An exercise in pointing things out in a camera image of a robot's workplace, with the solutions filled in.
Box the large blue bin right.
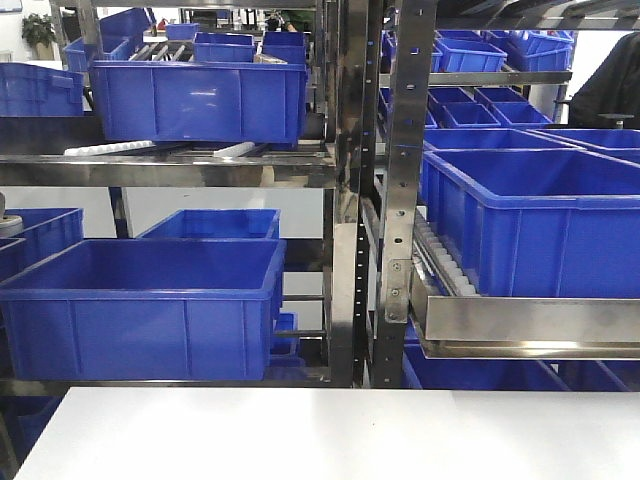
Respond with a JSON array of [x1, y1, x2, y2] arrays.
[[423, 150, 639, 298]]

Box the large blue bin lower left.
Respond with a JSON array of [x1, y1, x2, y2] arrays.
[[1, 239, 286, 381]]

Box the large blue bin upper left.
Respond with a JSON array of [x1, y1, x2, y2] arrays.
[[90, 61, 307, 144]]

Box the blue bin far left lower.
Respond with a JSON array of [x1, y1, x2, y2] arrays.
[[1, 208, 84, 280]]

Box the potted green plant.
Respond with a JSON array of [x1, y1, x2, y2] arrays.
[[22, 13, 56, 60]]

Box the blue bin behind lower left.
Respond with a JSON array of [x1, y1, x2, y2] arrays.
[[137, 209, 280, 239]]

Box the blue bin far left upper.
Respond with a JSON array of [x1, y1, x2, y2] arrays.
[[1, 62, 84, 117]]

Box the stainless steel shelf rack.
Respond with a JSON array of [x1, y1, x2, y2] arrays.
[[1, 1, 639, 388]]

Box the large blue bin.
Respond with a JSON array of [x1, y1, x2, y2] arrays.
[[1, 239, 286, 381], [423, 150, 639, 298], [90, 61, 307, 144]]

